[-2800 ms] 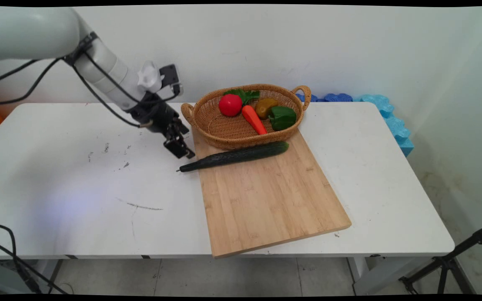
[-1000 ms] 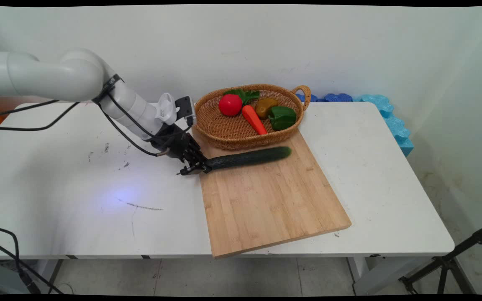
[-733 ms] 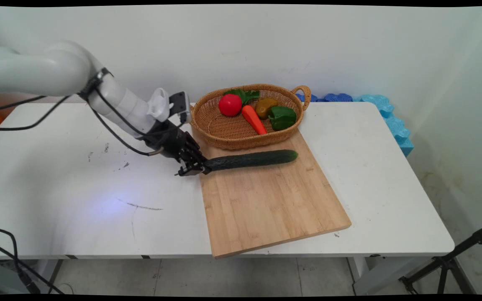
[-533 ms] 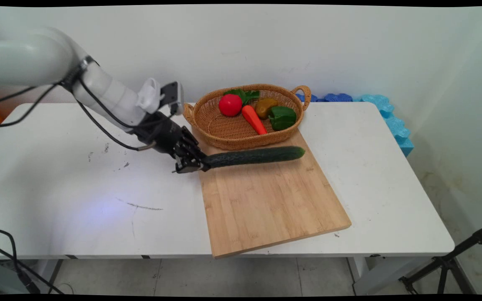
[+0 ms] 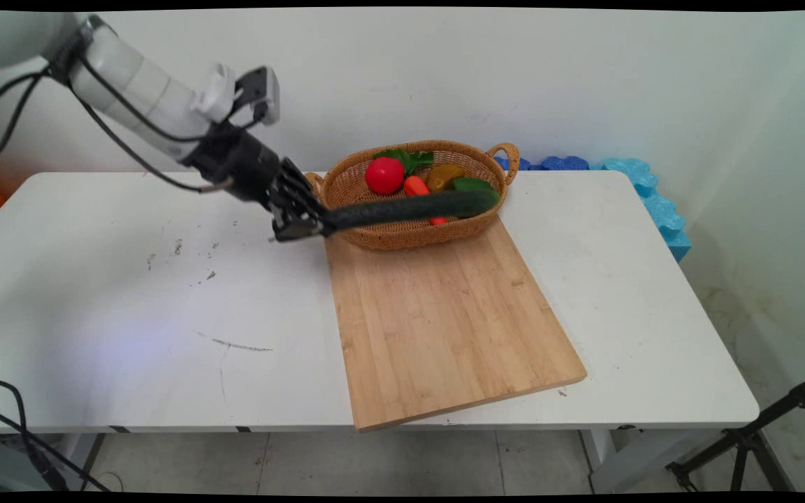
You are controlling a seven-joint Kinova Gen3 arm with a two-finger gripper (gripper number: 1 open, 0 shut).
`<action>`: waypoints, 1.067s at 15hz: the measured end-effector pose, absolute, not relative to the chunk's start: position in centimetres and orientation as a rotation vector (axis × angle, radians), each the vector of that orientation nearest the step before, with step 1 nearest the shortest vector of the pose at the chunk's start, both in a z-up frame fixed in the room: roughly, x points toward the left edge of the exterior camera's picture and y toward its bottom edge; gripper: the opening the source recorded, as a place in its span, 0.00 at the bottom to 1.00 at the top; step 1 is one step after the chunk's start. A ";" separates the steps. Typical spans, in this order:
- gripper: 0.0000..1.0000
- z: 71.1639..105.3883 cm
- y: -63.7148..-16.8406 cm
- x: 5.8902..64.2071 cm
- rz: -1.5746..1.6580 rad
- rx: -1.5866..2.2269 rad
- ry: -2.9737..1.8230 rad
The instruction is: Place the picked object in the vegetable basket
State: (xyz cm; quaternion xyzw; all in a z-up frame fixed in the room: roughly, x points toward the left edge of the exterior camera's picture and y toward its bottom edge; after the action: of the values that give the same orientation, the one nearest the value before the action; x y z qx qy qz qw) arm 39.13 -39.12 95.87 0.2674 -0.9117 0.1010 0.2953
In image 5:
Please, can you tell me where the white table leg frame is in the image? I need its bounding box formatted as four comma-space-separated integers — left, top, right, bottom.
581, 425, 718, 494

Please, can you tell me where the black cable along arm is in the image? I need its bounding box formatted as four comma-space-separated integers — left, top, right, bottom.
71, 87, 234, 194

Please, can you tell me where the wooden cutting board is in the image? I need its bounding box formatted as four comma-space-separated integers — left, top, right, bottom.
324, 215, 588, 432

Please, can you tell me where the woven wicker basket with handles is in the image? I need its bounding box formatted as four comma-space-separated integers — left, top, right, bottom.
303, 140, 521, 251

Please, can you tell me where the red toy tomato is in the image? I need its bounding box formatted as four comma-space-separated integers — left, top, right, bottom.
365, 156, 406, 196

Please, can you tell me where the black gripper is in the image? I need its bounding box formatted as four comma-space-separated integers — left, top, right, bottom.
186, 126, 331, 243

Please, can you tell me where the black looping cable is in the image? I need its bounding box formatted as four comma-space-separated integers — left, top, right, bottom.
0, 66, 52, 166

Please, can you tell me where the orange toy carrot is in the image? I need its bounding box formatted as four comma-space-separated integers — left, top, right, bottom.
402, 175, 448, 226

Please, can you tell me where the light blue foam block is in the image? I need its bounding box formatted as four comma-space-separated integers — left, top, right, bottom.
600, 157, 693, 263

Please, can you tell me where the black floor cable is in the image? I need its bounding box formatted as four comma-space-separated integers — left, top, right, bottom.
0, 375, 111, 493

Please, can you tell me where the green toy leafy vegetable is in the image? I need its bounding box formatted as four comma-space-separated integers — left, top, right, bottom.
373, 148, 435, 175

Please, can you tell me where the dark green toy cucumber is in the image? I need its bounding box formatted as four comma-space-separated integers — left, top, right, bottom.
324, 190, 500, 235

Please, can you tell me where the yellow toy bell pepper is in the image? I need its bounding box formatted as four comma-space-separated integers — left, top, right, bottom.
426, 164, 466, 193

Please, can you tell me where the black tripod stand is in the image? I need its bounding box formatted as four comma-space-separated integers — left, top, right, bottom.
666, 369, 805, 493

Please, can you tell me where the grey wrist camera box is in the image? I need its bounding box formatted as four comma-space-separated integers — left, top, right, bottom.
235, 66, 281, 126

